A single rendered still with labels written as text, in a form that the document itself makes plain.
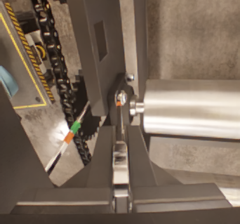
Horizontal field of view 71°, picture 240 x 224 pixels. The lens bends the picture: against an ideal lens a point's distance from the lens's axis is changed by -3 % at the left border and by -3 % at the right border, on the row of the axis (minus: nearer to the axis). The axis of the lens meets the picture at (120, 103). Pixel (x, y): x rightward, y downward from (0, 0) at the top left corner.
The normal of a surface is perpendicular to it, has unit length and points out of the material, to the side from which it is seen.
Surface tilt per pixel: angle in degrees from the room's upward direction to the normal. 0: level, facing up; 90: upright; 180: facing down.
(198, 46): 0
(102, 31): 0
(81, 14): 0
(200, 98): 48
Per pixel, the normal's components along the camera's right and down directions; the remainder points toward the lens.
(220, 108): -0.25, -0.07
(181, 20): -0.23, 0.54
